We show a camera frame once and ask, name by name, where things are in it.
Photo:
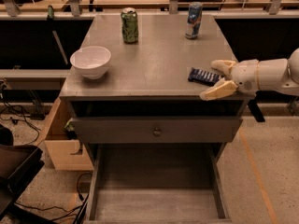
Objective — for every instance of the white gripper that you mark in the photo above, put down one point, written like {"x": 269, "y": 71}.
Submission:
{"x": 245, "y": 76}

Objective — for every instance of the blue rxbar blueberry wrapper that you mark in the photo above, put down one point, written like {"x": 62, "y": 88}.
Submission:
{"x": 203, "y": 77}

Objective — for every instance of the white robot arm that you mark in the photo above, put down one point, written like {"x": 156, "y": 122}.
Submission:
{"x": 281, "y": 75}

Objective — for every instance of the blue energy drink can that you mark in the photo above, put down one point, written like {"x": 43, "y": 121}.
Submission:
{"x": 194, "y": 20}

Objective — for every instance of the green soda can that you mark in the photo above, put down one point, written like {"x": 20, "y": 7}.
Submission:
{"x": 129, "y": 25}

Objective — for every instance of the grey wooden cabinet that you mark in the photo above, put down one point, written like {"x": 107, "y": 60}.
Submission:
{"x": 150, "y": 77}

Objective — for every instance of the white ceramic bowl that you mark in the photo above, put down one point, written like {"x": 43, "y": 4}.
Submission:
{"x": 91, "y": 62}

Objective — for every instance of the grey open lower drawer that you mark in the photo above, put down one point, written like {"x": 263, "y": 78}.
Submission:
{"x": 156, "y": 184}

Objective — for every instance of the grey upper drawer with knob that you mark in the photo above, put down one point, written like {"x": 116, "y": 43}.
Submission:
{"x": 159, "y": 130}

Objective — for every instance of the light wooden box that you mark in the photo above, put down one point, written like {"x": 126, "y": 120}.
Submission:
{"x": 66, "y": 154}

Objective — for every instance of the black tray cart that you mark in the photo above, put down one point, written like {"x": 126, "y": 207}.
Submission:
{"x": 18, "y": 167}

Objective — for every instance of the green handled tool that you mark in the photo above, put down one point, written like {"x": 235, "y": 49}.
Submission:
{"x": 50, "y": 19}

